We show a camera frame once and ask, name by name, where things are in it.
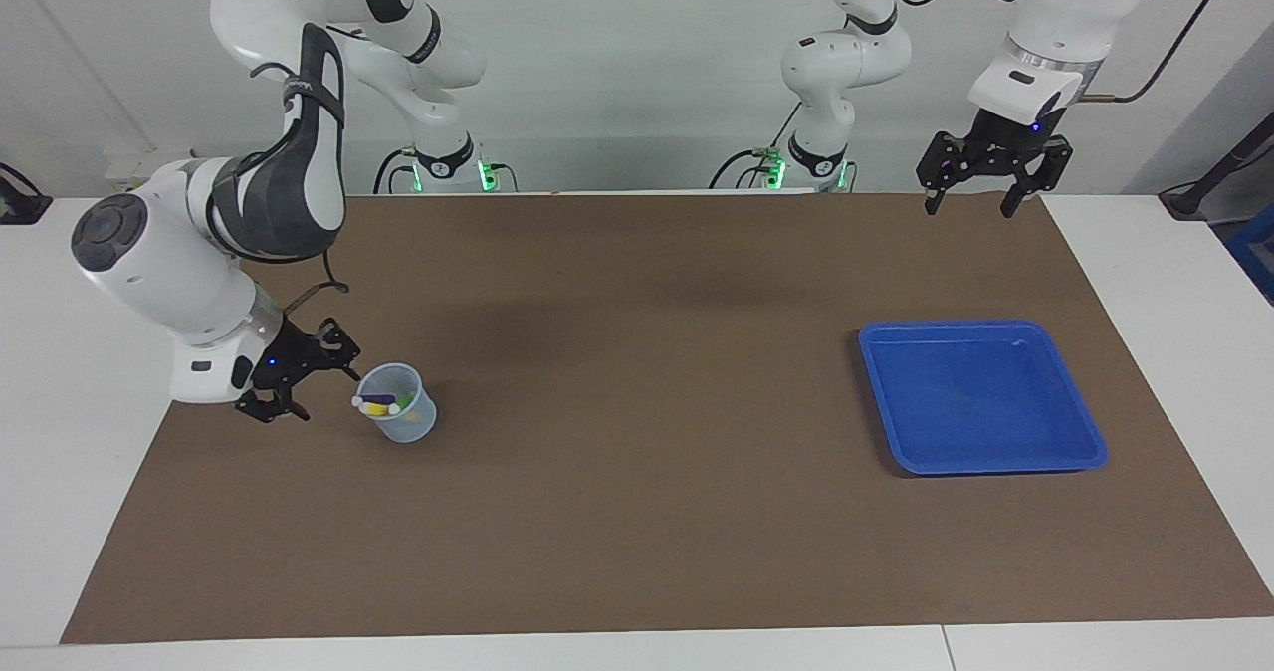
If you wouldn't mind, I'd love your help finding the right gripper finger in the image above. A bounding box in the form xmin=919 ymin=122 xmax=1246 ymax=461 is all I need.
xmin=235 ymin=388 xmax=312 ymax=424
xmin=315 ymin=318 xmax=361 ymax=381

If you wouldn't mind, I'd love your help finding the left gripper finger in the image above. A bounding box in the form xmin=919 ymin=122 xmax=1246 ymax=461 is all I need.
xmin=1000 ymin=136 xmax=1074 ymax=219
xmin=916 ymin=131 xmax=969 ymax=217

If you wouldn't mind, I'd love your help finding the blue plastic tray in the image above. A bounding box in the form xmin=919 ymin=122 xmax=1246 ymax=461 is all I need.
xmin=858 ymin=320 xmax=1109 ymax=477

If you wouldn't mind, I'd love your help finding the translucent plastic cup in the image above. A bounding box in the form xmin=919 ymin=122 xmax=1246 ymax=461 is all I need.
xmin=355 ymin=362 xmax=438 ymax=444

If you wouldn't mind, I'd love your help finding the black clamp with pole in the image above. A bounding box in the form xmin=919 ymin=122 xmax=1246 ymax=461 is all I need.
xmin=1160 ymin=113 xmax=1274 ymax=222

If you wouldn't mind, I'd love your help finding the blue box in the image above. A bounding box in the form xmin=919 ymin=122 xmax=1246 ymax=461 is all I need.
xmin=1224 ymin=203 xmax=1274 ymax=304

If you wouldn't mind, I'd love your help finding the white power strip box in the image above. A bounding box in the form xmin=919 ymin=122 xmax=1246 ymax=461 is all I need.
xmin=105 ymin=148 xmax=215 ymax=197

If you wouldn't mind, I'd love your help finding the black table clamp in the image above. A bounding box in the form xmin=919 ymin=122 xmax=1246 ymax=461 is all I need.
xmin=0 ymin=161 xmax=53 ymax=226

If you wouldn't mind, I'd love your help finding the brown table mat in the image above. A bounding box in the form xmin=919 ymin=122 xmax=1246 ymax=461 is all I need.
xmin=60 ymin=193 xmax=1274 ymax=644

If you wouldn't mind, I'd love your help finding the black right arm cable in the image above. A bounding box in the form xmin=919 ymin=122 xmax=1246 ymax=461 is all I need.
xmin=282 ymin=248 xmax=351 ymax=316

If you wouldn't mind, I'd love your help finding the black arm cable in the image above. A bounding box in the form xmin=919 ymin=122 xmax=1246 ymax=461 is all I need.
xmin=282 ymin=248 xmax=351 ymax=316
xmin=1080 ymin=0 xmax=1223 ymax=105

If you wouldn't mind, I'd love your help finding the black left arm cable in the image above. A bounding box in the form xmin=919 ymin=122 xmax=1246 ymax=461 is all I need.
xmin=1080 ymin=0 xmax=1223 ymax=105

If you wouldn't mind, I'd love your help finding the black right base cable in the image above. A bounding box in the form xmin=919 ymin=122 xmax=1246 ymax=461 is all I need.
xmin=373 ymin=148 xmax=419 ymax=194

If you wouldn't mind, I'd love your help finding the black base cable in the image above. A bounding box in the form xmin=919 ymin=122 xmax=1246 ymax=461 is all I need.
xmin=709 ymin=102 xmax=802 ymax=190
xmin=373 ymin=148 xmax=419 ymax=194

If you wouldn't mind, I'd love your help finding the black left base cable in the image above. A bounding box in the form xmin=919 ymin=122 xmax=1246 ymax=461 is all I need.
xmin=709 ymin=102 xmax=802 ymax=190

